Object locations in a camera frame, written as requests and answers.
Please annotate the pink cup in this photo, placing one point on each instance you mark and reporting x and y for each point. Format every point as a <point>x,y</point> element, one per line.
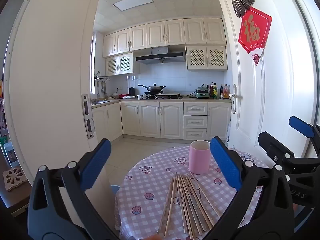
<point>198,160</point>

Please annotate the glass jar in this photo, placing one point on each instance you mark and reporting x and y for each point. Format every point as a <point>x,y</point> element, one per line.
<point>11,155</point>

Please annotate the kitchen window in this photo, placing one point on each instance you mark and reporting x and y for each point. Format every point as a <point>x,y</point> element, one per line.
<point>93,65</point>

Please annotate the cream lattice door cabinet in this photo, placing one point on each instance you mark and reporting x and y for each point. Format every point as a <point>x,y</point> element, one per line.
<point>206,58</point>
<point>119,63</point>

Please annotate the gas stove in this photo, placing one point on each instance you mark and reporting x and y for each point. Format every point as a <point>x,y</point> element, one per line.
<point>162,96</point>

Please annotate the kitchen sink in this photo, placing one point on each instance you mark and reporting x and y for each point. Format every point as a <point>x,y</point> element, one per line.
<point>101,102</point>

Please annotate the dark sauce bottle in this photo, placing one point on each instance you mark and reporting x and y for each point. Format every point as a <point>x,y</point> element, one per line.
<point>221,92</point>

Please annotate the cream wall cabinets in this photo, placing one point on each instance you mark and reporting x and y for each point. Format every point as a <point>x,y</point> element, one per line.
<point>175,32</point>

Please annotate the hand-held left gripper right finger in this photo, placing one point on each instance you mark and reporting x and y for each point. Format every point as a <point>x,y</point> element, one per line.
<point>225,165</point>

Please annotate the red dish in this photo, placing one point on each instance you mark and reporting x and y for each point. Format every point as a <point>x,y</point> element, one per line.
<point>123,95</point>

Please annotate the red paper wall decoration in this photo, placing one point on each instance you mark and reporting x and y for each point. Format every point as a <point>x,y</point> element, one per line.
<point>253,30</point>

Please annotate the wok with lid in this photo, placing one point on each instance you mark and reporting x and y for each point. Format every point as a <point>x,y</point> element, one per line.
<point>155,88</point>

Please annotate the cream base cabinets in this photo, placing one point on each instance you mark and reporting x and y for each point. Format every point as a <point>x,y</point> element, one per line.
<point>150,120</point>

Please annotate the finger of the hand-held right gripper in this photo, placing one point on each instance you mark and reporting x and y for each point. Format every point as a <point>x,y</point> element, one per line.
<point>272,145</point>
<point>301,127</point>

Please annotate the green bottle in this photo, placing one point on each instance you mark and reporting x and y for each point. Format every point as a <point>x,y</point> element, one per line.
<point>215,92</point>

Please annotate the green electric cooker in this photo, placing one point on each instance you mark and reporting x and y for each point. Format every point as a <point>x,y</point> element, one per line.
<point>202,93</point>

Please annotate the ceiling light panel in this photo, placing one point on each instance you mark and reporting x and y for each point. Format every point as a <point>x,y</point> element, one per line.
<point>135,2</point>

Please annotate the dark red capped bottle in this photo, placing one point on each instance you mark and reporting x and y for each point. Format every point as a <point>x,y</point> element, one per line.
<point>211,91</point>

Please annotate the cream cabinet drawer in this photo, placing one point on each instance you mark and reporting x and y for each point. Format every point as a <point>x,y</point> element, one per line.
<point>195,133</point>
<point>195,108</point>
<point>195,121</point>

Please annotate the white printed carton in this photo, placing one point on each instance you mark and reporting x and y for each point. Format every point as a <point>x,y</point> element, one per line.
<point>228,135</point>

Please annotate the wooden carved trivet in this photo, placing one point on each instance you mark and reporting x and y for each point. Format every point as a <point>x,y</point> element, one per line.
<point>13,178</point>

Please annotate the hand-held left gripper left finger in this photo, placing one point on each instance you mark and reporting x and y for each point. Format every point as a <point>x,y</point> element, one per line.
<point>96,165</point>

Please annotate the metal door strike plate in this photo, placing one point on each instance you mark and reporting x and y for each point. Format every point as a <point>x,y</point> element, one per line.
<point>88,117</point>

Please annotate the orange oil bottle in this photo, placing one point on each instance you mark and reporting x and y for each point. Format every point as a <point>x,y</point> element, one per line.
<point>226,92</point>

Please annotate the light blue stool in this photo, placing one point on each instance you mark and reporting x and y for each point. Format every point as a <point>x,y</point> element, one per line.
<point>115,189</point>

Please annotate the white door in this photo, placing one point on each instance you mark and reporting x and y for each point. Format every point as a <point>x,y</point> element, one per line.
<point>250,92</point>

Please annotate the hanging kitchen utensils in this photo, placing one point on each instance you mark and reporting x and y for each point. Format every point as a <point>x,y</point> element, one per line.
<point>102,88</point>

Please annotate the range hood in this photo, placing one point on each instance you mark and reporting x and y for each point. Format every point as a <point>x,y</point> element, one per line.
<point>160,57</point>

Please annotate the wall utensil rack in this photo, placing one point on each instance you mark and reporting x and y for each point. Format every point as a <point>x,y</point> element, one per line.
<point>101,77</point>

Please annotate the group of wooden chopsticks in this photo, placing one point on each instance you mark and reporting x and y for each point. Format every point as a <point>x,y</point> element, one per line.
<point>185,198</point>

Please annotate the pink checked tablecloth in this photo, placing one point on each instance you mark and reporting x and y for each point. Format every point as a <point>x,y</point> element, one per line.
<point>145,180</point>

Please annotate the black canister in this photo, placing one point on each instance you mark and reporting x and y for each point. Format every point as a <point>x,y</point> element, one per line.
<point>131,91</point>

